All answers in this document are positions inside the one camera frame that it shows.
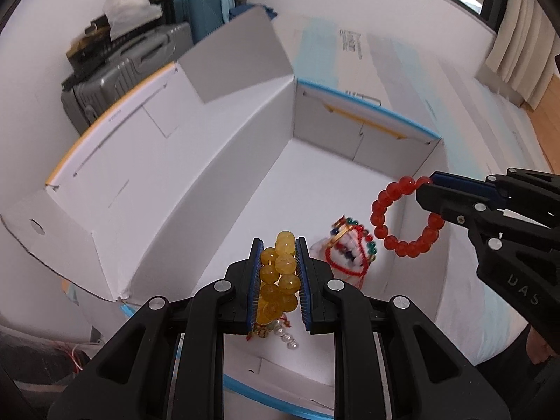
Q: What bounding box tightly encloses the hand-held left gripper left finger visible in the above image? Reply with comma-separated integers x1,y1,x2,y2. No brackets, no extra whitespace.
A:
46,237,267,420

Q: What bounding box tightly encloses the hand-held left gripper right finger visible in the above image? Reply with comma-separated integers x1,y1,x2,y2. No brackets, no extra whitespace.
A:
295,236,499,420

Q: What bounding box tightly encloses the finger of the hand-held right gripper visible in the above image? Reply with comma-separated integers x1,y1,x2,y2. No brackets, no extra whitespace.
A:
415,181,560,264
431,167,560,228

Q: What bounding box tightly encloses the yellow bead bracelet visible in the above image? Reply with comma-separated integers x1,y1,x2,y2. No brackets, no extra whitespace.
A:
258,230,302,324

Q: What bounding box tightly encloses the white bead bracelet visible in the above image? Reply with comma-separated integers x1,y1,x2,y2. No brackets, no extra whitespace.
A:
308,236,372,272

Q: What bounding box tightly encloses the red braided cord bracelet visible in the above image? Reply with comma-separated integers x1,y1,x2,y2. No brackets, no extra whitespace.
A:
326,216,372,289

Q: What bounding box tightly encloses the red bead bracelet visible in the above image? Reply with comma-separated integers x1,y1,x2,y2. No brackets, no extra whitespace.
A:
370,175,446,258

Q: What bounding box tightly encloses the blue and yellow cardboard box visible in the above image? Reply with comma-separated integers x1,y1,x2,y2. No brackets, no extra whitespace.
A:
0,6,447,418

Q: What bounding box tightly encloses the person's right hand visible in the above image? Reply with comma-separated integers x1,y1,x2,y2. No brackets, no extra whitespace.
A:
527,328,554,365

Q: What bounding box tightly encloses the person's dark clothing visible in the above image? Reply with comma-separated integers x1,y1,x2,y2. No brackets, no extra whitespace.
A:
475,324,560,403

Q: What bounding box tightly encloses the wide beige curtain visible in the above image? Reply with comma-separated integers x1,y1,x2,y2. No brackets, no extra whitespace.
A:
475,0,558,108

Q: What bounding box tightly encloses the grey suitcase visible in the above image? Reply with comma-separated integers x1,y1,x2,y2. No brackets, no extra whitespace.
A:
61,24,193,134

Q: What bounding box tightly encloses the dark blue clothing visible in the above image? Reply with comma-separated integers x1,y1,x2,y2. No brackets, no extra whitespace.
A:
230,3,276,22

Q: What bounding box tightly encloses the teal suitcase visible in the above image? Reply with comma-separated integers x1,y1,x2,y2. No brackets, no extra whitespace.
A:
168,0,232,44

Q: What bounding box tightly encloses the light blue cloth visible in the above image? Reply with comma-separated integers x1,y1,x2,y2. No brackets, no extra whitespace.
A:
212,0,237,22

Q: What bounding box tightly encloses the white crumpled bag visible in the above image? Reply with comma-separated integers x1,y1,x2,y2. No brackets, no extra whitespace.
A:
103,0,165,40

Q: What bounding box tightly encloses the multicoloured bead bracelet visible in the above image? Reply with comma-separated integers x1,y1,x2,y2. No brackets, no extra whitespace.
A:
335,215,378,257

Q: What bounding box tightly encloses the thin cable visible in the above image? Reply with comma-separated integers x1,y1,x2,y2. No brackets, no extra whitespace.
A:
68,339,103,375

